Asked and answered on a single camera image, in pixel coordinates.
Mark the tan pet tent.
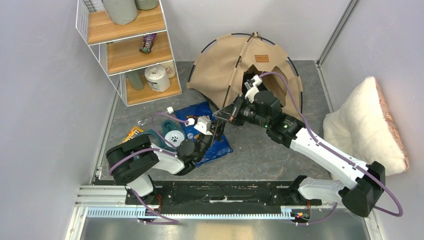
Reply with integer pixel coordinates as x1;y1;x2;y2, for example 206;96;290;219
186;32;304;122

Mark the green can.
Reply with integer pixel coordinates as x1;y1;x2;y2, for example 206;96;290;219
126;70;145;91

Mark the white fluffy pet cushion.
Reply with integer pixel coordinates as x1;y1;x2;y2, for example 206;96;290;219
323;76;410;176

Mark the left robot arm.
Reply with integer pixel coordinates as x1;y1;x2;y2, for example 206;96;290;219
105;121;225;205

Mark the yellow candy bag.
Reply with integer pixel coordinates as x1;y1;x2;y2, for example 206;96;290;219
121;126;144;143

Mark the white ceramic mug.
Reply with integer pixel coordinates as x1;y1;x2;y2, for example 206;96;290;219
162;61;176;79

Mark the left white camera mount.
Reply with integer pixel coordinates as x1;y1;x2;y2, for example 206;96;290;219
187;116;212;136

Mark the brown candy bag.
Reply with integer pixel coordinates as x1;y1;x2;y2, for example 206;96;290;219
139;33;157;54

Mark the blue Doritos chip bag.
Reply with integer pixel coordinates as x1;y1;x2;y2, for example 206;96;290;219
175;101;233;167

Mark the clear plastic bottle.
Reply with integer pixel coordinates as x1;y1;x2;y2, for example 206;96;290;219
138;106;174;126

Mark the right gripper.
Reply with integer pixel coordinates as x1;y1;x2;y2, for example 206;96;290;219
214;92;270;128

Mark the white wire wooden shelf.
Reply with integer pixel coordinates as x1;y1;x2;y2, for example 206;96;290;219
75;0;182;107

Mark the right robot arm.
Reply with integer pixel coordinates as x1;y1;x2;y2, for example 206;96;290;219
213;90;386;218

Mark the grey felt basket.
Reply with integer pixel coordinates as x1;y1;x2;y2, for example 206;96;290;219
135;0;159;11
102;0;138;25

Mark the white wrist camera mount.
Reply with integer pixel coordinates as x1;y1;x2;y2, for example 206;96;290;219
244;74;263;104

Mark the black tent pole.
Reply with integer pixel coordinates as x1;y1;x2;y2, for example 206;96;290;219
187;32;304;115
213;32;259;142

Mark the black mounting base plate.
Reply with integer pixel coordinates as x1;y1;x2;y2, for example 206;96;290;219
142;180;322;215

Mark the aluminium corner rail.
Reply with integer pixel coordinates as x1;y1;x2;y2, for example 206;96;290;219
316;0;360;68

